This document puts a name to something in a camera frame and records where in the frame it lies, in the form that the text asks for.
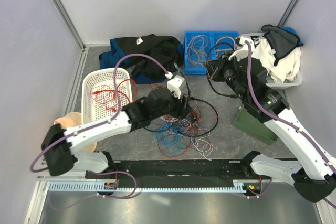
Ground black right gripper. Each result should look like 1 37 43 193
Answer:
205 50 249 101

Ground thin red wire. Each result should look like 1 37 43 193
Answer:
149 82 205 158

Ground pink thin wire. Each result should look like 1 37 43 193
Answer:
157 113 211 146

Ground black cable teal connector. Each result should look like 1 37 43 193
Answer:
145 74 219 140

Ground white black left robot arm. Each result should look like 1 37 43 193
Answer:
41 88 190 178

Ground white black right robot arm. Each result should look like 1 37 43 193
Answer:
204 58 335 203

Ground blue plastic bin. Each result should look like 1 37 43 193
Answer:
184 31 239 75

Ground grey laundry basket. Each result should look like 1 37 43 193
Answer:
241 34 302 90

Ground black blue jacket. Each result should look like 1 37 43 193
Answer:
99 34 184 84

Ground green plastic tray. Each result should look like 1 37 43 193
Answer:
233 106 278 145

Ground grey black cloth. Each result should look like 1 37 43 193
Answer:
261 24 303 66

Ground white cloth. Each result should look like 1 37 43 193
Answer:
252 37 301 84

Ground white perforated basket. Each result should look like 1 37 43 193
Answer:
81 68 135 124

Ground beige bucket hat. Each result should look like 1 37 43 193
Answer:
54 112 98 153

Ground brown thin wire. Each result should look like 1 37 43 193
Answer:
162 113 208 141

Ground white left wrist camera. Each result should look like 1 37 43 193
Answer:
165 72 186 99

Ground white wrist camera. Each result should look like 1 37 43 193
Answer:
165 72 186 99
229 36 255 61

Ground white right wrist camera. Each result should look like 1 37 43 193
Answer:
229 36 255 61

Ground orange thin wires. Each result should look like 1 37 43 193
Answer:
186 34 211 69

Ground light blue thin wire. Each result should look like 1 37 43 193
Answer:
156 123 190 156

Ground orange thick cable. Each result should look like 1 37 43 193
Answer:
215 35 238 54

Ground white thin wire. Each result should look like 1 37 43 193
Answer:
162 118 213 161

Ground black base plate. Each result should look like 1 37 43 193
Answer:
84 158 260 188

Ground red cable in basket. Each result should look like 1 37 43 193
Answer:
90 78 139 116

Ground slotted cable duct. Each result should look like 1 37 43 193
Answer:
49 181 262 193

